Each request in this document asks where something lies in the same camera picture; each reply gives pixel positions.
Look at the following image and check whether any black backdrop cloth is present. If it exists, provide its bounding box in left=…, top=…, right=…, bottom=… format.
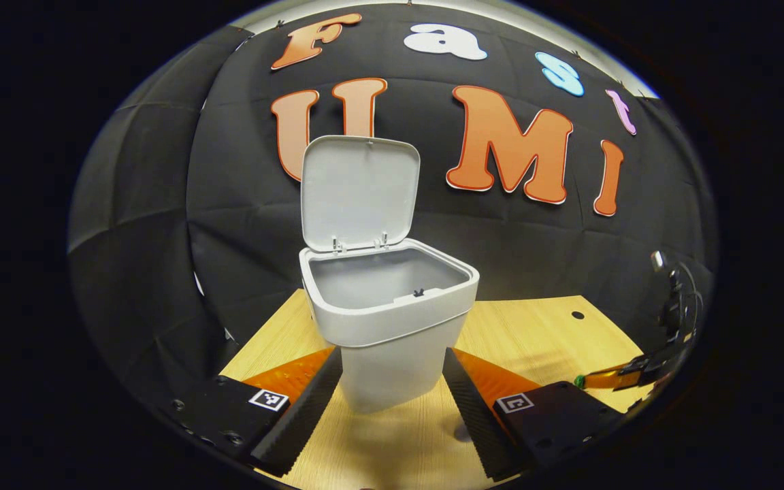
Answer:
left=69, top=3, right=716, bottom=409

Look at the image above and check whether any right hand-held gripper cable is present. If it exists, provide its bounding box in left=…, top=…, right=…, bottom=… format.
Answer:
left=678, top=262, right=706, bottom=338

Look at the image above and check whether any wooden desktop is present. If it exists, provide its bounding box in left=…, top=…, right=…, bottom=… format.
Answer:
left=218, top=289, right=651, bottom=490

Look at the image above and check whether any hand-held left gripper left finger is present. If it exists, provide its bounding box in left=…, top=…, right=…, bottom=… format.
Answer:
left=161, top=346, right=344, bottom=477

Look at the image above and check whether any white desktop garbage bin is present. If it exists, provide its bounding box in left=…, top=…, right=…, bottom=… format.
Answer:
left=299, top=135, right=480, bottom=414

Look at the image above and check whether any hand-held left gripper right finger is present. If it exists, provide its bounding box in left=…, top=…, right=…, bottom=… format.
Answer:
left=442, top=347, right=627, bottom=483

